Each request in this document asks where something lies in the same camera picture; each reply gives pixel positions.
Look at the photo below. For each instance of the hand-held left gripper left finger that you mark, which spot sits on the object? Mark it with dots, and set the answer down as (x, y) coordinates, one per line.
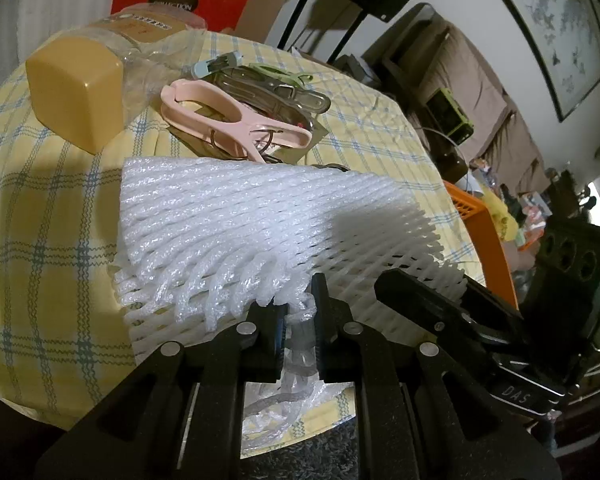
(270, 345)

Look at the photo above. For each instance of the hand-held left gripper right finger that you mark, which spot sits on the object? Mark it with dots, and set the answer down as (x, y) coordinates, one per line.
(322, 340)

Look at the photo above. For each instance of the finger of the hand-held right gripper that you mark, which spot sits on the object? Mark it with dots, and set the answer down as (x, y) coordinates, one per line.
(415, 295)

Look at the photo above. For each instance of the orange plastic basket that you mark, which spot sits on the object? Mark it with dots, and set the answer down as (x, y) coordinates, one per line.
(485, 240)

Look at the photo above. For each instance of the white foam net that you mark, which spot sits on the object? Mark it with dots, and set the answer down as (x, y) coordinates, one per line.
(230, 220)

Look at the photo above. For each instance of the gold snack pouch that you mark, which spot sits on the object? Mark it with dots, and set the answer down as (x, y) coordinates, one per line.
(316, 136)

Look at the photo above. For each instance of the pink plastic clothes clip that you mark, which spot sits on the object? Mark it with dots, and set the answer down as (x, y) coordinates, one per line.
(200, 112)

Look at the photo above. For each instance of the green clothes clip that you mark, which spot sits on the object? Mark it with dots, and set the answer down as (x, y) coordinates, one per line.
(275, 71)

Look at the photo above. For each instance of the clear jar with tan lid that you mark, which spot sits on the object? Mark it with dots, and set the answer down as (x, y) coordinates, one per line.
(75, 95)

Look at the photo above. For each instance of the pile of colourful packages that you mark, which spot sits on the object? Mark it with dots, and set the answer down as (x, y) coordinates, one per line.
(527, 205)

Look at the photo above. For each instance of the yellow cloth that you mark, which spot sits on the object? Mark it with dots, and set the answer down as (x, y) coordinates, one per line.
(502, 217)

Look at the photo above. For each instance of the dark brown appliance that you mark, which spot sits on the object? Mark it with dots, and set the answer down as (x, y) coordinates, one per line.
(450, 162)

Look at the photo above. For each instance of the brown sofa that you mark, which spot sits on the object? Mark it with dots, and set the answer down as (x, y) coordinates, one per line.
(480, 110)

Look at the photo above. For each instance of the green portable radio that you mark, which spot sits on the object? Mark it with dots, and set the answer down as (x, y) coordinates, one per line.
(447, 112)

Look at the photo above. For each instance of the large brown sofa cushion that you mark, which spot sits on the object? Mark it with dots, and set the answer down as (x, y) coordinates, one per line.
(460, 75)

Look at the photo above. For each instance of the yellow plaid tablecloth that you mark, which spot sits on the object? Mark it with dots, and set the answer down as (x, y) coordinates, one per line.
(55, 235)

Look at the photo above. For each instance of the framed painting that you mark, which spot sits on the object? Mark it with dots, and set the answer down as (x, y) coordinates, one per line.
(555, 25)

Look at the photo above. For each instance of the white curtain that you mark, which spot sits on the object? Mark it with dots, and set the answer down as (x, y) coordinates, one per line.
(55, 0)

